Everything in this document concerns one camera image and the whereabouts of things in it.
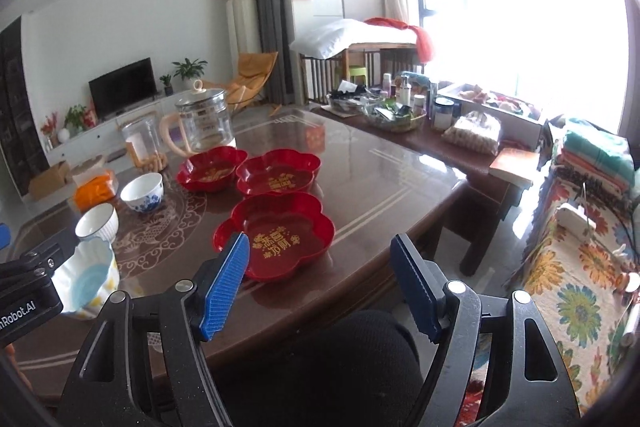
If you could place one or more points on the black television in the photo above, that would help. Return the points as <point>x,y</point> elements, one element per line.
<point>122,89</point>

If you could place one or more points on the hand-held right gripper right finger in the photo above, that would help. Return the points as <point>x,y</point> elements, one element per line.
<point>415,287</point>

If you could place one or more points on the floral sofa blanket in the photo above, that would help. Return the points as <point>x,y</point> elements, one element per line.
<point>575,297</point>

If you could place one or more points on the white ribbed bowl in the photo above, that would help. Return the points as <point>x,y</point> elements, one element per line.
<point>97,222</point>

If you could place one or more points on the orange tissue pack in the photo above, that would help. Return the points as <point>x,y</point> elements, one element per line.
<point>95,194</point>

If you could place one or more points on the clear bag of peanuts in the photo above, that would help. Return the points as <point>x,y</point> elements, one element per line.
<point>472,134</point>

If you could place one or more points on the green stool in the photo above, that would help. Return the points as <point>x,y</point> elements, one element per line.
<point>358,74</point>

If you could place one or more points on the white television cabinet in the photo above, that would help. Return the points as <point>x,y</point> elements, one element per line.
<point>100,137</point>

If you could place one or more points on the light blue scalloped bowl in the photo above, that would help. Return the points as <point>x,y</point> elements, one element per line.
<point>90,282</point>

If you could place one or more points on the dark carved cabinet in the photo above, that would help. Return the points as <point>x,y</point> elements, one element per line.
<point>17,117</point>

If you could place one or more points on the dark wooden side table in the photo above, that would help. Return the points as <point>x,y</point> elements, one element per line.
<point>450,157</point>

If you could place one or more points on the white foam box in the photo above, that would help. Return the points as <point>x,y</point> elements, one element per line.
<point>520,122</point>

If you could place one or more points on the white jar with dark lid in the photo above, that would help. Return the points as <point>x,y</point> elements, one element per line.
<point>443,114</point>

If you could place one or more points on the standing air conditioner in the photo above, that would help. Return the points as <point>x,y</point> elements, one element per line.
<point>242,27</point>

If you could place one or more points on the white blue-floral bowl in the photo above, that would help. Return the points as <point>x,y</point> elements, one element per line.
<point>142,192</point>

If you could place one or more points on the red flower-shaped plate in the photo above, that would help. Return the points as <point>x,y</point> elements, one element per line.
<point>277,177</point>
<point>280,252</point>
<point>210,172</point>

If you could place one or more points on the cardboard box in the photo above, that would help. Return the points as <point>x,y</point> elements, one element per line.
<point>47,182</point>

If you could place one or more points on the orange lounge chair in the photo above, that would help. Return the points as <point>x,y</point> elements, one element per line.
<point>252,72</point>

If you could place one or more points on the stack of folded towels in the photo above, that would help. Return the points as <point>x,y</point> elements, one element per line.
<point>595,157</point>

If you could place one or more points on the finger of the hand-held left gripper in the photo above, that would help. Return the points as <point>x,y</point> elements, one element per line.
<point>40,262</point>

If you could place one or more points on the small potted green plant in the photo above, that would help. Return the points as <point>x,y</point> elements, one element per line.
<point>166,83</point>

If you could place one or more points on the white device on sofa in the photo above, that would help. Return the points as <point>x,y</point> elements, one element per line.
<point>572,219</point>

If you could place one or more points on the large potted green plant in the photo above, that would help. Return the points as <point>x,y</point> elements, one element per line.
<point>189,69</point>

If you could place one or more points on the paperback book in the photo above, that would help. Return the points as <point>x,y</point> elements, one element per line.
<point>515,164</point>

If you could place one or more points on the red flowers in vase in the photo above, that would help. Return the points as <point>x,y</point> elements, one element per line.
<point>49,127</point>

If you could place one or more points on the bushy green plant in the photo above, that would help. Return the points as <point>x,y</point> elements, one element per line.
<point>75,117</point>

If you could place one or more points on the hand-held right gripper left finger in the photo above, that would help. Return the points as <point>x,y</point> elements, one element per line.
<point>225,287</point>

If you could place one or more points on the white pillow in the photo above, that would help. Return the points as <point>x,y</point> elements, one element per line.
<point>345,37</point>

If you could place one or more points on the round white vase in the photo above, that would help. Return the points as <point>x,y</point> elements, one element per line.
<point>63,135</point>

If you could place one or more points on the red cloth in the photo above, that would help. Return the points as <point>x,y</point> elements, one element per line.
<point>425,44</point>

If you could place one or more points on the glass snack jar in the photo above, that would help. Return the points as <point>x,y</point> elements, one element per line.
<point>142,142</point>

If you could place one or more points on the grey curtain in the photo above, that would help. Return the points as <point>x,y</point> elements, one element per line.
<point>267,7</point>

